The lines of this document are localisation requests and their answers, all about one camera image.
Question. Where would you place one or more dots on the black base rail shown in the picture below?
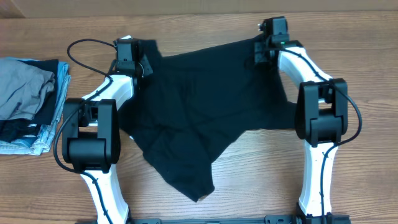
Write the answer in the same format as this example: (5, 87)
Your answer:
(269, 219)

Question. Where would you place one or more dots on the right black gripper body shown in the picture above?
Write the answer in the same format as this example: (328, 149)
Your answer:
(259, 54)

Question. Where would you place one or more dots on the black folded garment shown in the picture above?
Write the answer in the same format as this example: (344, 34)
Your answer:
(23, 128)

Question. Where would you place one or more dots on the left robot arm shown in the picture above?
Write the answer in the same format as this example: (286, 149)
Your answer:
(89, 134)

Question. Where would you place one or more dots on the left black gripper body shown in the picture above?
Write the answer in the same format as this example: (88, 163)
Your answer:
(145, 64)

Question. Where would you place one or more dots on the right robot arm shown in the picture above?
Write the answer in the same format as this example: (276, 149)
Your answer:
(321, 116)

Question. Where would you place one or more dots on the black t-shirt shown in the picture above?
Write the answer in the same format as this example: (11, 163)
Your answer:
(194, 105)

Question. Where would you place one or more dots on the grey folded garment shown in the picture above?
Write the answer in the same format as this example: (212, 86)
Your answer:
(23, 89)

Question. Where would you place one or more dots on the light blue folded jeans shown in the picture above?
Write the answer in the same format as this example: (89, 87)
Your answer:
(44, 140)

